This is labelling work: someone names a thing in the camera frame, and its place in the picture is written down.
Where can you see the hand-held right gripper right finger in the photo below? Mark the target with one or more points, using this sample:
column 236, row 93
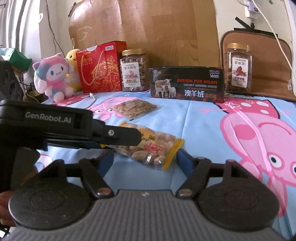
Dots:
column 185, row 163

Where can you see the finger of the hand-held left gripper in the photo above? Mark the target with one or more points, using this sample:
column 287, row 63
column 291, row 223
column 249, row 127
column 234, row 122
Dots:
column 120, row 136
column 78, row 144

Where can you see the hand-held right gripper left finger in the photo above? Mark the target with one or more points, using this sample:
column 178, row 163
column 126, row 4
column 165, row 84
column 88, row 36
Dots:
column 107, row 162

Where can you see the clear seed packet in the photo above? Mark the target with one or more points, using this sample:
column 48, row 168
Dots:
column 134, row 108

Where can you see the clear yellow-edged peanut packet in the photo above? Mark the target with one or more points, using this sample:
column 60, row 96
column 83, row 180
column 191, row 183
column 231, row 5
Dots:
column 157, row 148

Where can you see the person's left hand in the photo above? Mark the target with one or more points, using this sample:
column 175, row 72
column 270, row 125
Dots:
column 5, row 208

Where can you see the pig printed blanket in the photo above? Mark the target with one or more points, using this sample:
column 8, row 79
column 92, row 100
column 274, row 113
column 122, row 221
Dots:
column 208, row 132

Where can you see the pink plush toy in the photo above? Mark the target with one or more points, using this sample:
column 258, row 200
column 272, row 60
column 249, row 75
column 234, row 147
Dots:
column 54, row 76

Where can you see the green carton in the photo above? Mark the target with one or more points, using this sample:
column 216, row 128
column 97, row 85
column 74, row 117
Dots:
column 19, row 60

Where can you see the yellow plush toy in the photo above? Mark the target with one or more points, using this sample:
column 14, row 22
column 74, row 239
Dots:
column 73, row 58

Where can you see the clear nut jar, pale label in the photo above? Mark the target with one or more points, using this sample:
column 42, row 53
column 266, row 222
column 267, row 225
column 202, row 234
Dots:
column 134, row 69

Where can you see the red gift box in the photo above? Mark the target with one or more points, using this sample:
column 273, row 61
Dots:
column 99, row 67

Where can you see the black box with sheep print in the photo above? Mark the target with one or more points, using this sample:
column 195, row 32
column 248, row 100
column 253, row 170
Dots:
column 187, row 83

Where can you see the white curtain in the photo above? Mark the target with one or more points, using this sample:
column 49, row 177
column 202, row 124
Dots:
column 20, row 25

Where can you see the clear nut jar, white label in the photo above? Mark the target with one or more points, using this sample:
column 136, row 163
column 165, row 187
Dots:
column 238, row 69

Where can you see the cardboard sheet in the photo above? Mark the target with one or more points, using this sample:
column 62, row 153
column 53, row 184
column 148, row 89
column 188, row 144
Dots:
column 150, row 32

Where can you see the brown seat cushion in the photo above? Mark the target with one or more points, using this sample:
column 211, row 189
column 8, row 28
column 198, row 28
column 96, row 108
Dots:
column 270, row 69

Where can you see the white power adapter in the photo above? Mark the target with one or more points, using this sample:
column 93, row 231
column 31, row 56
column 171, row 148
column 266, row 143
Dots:
column 251, row 9

